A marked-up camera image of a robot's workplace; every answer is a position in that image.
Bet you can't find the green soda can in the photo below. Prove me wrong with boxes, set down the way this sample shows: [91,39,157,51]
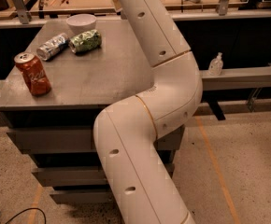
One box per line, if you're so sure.
[69,29,102,53]

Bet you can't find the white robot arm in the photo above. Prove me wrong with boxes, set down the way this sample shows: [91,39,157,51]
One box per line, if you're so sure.
[93,0,202,224]

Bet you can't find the white bowl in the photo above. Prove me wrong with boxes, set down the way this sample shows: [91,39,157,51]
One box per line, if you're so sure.
[66,14,97,34]

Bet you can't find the red soda can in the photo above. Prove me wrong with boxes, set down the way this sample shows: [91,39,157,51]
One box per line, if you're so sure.
[14,52,51,96]

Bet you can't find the silver blue crushed can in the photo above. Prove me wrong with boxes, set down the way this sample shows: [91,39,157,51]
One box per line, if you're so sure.
[36,33,69,61]

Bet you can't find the grey drawer cabinet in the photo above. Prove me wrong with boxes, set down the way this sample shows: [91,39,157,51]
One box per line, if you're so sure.
[0,18,186,205]

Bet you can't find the top grey drawer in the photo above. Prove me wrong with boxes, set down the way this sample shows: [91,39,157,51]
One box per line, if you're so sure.
[6,125,185,155]

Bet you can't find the grey drawer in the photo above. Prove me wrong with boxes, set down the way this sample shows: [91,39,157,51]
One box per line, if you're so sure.
[31,163,176,188]
[50,189,114,204]
[6,125,185,155]

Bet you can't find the middle grey drawer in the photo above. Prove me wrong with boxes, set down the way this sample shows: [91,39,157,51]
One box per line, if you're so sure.
[31,163,176,188]

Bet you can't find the clear sanitizer bottle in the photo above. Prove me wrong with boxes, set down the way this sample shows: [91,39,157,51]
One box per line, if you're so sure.
[208,52,223,76]

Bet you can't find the bottom grey drawer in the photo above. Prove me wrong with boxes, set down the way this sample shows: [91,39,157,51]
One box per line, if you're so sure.
[50,189,114,204]

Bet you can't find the black cable on floor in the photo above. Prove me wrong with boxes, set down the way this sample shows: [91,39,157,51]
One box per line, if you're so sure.
[5,207,48,224]

